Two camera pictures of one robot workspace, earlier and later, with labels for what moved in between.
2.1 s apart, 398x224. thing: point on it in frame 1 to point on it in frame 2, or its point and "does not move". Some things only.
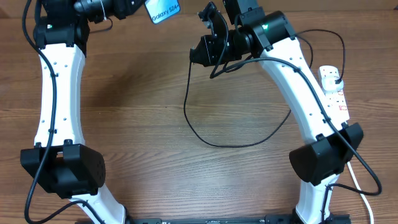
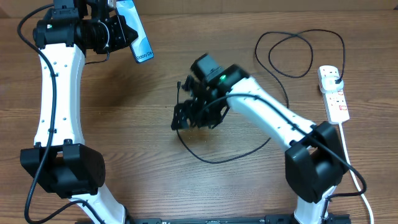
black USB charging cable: [339, 80] to [217, 160]
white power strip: [336, 97] does not move
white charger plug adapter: [329, 84] does not move
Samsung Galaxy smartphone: [160, 10] to [141, 48]
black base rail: [269, 219] does not move
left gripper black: [125, 8] to [124, 40]
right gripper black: [209, 48] to [193, 106]
